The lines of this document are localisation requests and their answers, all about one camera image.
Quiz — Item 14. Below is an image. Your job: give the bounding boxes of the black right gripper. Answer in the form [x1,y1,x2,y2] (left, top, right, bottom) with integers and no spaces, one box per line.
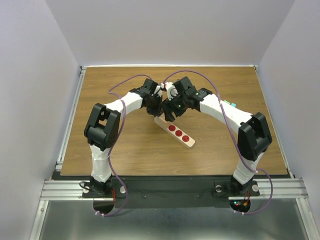
[159,90,188,123]

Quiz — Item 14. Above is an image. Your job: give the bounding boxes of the aluminium left side rail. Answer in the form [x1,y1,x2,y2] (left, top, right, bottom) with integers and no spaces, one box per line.
[55,66,87,172]

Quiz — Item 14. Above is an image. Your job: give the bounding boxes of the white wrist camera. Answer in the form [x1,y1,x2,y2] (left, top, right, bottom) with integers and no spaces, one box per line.
[164,82,179,101]
[153,85,162,97]

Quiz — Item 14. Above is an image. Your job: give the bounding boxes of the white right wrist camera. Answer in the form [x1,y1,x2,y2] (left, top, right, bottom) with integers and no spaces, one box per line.
[164,82,179,101]

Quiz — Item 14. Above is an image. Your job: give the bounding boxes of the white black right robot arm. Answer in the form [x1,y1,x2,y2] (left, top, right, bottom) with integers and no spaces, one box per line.
[160,77,273,195]

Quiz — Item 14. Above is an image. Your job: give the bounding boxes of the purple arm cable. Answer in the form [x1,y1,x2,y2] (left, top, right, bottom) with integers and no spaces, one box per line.
[94,74,151,218]
[162,69,273,216]

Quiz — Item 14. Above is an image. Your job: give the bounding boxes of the white power strip red sockets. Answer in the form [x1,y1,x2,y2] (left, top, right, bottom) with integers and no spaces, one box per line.
[154,114,196,149]

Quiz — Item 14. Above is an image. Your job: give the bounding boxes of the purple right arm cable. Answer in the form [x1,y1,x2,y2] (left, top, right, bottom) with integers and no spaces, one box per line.
[162,69,273,216]

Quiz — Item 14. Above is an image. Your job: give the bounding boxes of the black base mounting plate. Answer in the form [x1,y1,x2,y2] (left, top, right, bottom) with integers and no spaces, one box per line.
[51,174,261,216]

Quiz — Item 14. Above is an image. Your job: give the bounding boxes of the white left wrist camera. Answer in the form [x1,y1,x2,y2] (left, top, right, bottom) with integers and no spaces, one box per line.
[153,85,162,97]

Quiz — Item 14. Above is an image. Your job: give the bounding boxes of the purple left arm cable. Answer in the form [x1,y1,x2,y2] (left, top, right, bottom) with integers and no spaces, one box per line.
[94,74,151,218]

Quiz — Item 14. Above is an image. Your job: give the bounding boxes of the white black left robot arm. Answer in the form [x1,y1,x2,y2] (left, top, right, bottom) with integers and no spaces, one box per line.
[84,78,163,197]

